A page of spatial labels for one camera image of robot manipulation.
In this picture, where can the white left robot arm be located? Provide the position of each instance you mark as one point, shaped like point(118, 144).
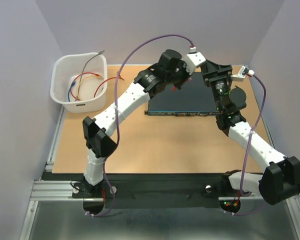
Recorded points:
point(171, 69)

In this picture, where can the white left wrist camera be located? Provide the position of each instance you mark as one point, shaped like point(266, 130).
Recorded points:
point(193, 59)

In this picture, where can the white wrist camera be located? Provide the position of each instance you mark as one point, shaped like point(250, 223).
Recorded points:
point(193, 59)
point(244, 72)

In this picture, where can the white plastic basket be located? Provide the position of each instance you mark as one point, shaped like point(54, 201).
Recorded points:
point(78, 82)

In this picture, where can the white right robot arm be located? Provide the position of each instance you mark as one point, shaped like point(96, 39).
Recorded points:
point(265, 170)

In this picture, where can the aluminium frame rail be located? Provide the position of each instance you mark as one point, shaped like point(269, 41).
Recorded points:
point(67, 189)

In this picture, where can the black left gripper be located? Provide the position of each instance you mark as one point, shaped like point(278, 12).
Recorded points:
point(181, 63)

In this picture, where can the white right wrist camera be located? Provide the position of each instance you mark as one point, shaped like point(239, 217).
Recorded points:
point(244, 72)

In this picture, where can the dark blue network switch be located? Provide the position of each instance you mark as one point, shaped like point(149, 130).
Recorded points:
point(194, 99)

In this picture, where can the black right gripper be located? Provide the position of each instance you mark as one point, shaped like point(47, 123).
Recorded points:
point(212, 72)

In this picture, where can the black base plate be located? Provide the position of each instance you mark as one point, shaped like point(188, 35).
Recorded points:
point(157, 201)

